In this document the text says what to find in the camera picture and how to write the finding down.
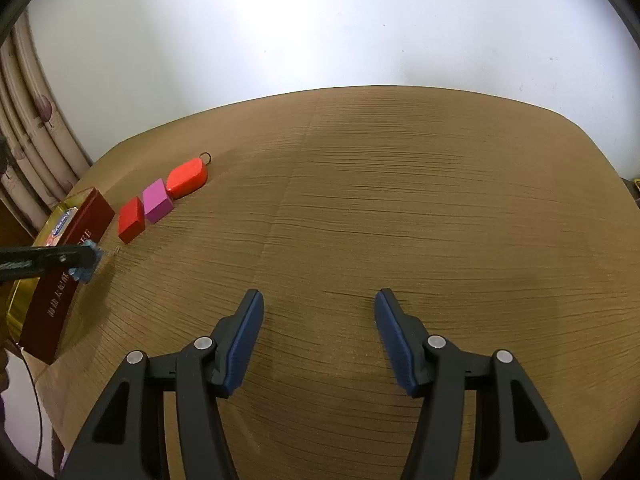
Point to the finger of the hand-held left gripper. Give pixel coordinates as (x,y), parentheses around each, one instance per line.
(50,261)

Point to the dark side table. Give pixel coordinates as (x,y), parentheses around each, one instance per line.
(632,192)

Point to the small blue ribbed roll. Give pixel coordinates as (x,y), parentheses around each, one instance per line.
(82,275)

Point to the beige patterned curtain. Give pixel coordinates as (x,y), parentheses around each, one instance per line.
(35,135)

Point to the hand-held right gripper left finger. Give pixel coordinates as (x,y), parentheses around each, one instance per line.
(245,340)

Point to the red block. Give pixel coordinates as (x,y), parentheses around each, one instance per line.
(131,220)

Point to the red tin box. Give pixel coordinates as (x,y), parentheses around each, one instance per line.
(50,310)

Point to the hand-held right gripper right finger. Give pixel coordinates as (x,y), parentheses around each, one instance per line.
(395,340)

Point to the purple block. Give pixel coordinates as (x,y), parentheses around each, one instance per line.
(157,200)

